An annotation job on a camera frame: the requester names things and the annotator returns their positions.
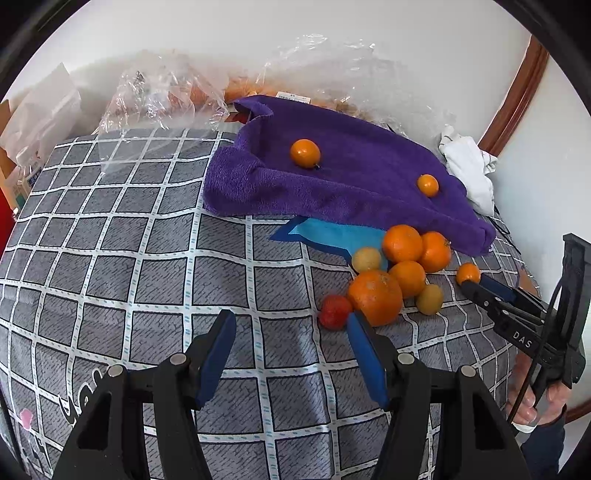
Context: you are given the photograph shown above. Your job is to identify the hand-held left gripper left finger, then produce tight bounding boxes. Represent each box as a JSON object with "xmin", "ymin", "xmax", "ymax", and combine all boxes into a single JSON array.
[{"xmin": 53, "ymin": 309, "xmax": 238, "ymax": 480}]

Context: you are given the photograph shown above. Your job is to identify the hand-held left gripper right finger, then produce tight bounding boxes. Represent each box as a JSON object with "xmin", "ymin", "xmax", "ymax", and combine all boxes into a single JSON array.
[{"xmin": 346, "ymin": 311, "xmax": 527, "ymax": 480}]

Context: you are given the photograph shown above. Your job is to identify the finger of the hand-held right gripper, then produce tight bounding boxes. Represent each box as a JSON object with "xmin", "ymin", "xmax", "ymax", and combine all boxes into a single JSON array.
[
  {"xmin": 461, "ymin": 280, "xmax": 544, "ymax": 328},
  {"xmin": 479, "ymin": 275, "xmax": 549, "ymax": 320}
]

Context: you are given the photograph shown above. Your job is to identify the yellow-green round fruit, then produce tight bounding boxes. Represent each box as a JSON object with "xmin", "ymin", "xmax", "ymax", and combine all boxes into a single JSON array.
[
  {"xmin": 416, "ymin": 284, "xmax": 444, "ymax": 316},
  {"xmin": 352, "ymin": 247, "xmax": 383, "ymax": 273}
]

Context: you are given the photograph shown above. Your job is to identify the small red fruit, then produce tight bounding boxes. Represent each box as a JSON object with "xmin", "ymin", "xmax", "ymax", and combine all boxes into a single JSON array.
[{"xmin": 318, "ymin": 295, "xmax": 354, "ymax": 330}]

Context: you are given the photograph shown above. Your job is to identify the large orange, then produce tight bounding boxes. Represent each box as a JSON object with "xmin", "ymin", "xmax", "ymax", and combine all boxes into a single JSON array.
[{"xmin": 347, "ymin": 270, "xmax": 404, "ymax": 328}]

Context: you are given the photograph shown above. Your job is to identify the stemmed orange mandarin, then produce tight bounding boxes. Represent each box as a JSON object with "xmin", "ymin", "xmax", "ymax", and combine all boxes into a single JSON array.
[{"xmin": 418, "ymin": 231, "xmax": 452, "ymax": 273}]

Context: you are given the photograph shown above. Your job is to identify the person's right hand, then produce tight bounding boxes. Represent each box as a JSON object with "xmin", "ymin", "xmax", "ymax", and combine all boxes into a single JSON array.
[{"xmin": 505, "ymin": 378, "xmax": 568, "ymax": 433}]

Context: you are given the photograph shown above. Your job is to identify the person's dark pants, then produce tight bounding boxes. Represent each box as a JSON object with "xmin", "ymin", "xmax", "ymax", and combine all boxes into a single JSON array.
[{"xmin": 522, "ymin": 408, "xmax": 570, "ymax": 480}]

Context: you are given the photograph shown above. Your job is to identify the white crumpled cloth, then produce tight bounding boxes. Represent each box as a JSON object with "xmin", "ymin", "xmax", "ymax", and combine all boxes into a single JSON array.
[{"xmin": 438, "ymin": 124, "xmax": 499, "ymax": 217}]

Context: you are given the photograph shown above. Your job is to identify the blue star-shaped sheet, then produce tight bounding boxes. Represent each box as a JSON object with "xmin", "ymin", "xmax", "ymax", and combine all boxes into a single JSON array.
[{"xmin": 269, "ymin": 216, "xmax": 393, "ymax": 273}]

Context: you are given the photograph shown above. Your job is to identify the grey checked blanket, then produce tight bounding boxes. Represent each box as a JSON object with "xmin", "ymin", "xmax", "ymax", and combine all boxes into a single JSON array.
[{"xmin": 0, "ymin": 127, "xmax": 541, "ymax": 480}]

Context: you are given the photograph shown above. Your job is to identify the purple towel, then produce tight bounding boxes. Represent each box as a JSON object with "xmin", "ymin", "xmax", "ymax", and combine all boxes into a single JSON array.
[{"xmin": 203, "ymin": 95, "xmax": 497, "ymax": 257}]

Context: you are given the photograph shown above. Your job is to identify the red paper bag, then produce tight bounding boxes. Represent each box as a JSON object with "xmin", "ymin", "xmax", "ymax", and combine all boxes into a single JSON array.
[{"xmin": 0, "ymin": 182, "xmax": 14, "ymax": 252}]

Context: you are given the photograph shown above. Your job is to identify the large clear plastic bag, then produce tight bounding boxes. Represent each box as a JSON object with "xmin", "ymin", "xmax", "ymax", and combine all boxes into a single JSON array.
[{"xmin": 225, "ymin": 33, "xmax": 446, "ymax": 139}]

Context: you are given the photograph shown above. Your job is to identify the small clear plastic bag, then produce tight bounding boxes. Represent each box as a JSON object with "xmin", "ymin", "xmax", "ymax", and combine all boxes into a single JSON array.
[{"xmin": 98, "ymin": 51, "xmax": 230, "ymax": 176}]

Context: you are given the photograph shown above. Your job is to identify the pile of bagged oranges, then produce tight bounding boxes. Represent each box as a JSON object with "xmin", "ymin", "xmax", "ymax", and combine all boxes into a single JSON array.
[{"xmin": 225, "ymin": 74, "xmax": 370, "ymax": 121}]

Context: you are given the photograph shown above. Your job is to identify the white paper bag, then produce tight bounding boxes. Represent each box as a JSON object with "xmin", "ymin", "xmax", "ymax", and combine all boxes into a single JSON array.
[{"xmin": 0, "ymin": 62, "xmax": 83, "ymax": 185}]

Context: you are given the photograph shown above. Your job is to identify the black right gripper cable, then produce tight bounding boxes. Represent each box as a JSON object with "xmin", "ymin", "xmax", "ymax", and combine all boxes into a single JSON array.
[{"xmin": 507, "ymin": 274, "xmax": 566, "ymax": 424}]

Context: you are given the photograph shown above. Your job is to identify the brown wooden door frame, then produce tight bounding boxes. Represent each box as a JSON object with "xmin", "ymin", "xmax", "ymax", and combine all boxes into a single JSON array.
[{"xmin": 478, "ymin": 36, "xmax": 550, "ymax": 158}]

